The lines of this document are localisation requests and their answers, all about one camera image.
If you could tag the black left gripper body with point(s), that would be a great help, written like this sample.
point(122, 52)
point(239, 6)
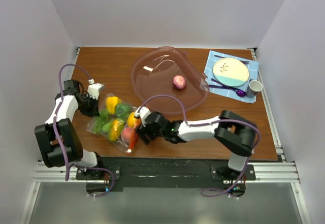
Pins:
point(88, 106)

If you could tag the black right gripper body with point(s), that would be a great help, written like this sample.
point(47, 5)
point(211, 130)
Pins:
point(153, 134)

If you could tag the pink fake peach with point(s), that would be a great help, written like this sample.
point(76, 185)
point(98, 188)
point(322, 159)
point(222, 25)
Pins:
point(127, 135)

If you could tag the clear zip top bag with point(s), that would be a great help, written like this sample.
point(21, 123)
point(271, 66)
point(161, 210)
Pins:
point(124, 147)

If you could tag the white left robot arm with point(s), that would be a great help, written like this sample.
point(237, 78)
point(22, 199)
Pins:
point(57, 139)

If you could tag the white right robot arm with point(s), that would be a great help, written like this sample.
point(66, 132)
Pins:
point(232, 131)

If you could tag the green fake grapes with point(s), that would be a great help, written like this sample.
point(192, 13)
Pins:
point(100, 121)

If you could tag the yellow fake pepper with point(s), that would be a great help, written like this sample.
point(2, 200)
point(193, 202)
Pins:
point(111, 103)

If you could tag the yellow fake lemon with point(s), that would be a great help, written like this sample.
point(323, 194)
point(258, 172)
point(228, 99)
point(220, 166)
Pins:
point(131, 120)

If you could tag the green fake cucumber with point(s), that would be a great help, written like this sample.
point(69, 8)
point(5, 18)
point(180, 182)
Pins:
point(105, 128)

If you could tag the green fake pepper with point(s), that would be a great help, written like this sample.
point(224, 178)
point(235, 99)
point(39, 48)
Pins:
point(123, 110)

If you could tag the orange yellow fake mango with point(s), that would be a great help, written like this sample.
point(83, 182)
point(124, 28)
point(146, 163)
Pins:
point(116, 127)

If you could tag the clear plastic bowl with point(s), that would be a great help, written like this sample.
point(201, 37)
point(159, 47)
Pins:
point(152, 74)

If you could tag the purple fork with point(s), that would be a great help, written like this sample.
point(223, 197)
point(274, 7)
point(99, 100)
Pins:
point(229, 87)

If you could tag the blue checked cloth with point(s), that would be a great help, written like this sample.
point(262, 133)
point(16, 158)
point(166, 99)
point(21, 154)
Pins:
point(252, 66)

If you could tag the purple spoon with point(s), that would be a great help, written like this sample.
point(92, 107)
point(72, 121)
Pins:
point(238, 92)

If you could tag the cream and blue plate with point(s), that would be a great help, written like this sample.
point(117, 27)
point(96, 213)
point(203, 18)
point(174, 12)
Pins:
point(231, 72)

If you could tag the grey white mug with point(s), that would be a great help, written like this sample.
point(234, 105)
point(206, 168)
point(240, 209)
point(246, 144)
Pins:
point(254, 87)

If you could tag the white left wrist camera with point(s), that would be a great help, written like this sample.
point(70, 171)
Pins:
point(94, 90)

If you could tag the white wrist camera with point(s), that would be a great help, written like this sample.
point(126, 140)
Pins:
point(142, 113)
point(94, 90)

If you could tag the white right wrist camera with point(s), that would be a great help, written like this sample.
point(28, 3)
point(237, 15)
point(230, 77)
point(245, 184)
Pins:
point(142, 113)

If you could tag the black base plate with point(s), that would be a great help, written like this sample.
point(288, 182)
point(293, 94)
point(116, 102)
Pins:
point(173, 173)

